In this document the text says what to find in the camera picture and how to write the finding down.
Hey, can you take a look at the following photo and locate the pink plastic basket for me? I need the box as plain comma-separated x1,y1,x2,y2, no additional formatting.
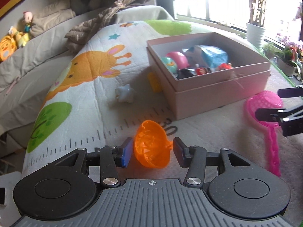
244,90,283,177

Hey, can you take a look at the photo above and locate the orange plastic toy cup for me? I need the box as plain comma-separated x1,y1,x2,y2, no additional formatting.
134,120,173,169

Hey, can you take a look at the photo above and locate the yellow building brick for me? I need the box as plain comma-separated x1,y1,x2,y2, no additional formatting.
147,72,162,93

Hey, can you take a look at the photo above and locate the red black figurine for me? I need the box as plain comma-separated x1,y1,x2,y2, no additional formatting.
176,67,212,79

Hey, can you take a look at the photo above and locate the pink pig toy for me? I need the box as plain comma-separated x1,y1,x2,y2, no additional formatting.
166,51,190,70

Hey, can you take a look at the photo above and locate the teal toy cup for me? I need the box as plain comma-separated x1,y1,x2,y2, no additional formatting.
161,57,178,74

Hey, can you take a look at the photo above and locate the purple flower pot plant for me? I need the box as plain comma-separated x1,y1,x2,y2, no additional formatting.
275,36,302,79

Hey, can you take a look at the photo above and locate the white star toy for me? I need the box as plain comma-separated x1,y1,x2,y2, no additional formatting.
115,84,136,103

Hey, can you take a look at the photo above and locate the white potted plant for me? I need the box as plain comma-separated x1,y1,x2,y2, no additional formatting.
247,0,267,49

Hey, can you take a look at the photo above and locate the pink cardboard box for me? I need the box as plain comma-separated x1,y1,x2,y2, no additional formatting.
147,32,271,119

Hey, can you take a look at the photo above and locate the grey covered sofa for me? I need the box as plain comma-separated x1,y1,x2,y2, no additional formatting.
0,4,175,135

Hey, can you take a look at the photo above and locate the brown puffer jacket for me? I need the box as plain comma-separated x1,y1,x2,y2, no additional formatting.
65,0,152,54

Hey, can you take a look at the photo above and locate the yellow duck plush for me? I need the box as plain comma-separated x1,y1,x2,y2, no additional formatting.
8,26,30,48

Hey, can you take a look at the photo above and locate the yellow tiger plush toy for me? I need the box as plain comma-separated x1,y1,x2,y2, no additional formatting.
0,35,17,62

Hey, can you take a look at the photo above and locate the grey plush toy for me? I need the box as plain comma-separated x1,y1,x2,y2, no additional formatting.
70,0,102,15

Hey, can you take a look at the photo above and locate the beige pillow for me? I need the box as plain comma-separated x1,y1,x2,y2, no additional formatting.
30,0,76,37

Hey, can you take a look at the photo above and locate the pink head doll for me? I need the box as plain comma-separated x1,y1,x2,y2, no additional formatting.
23,11,33,33

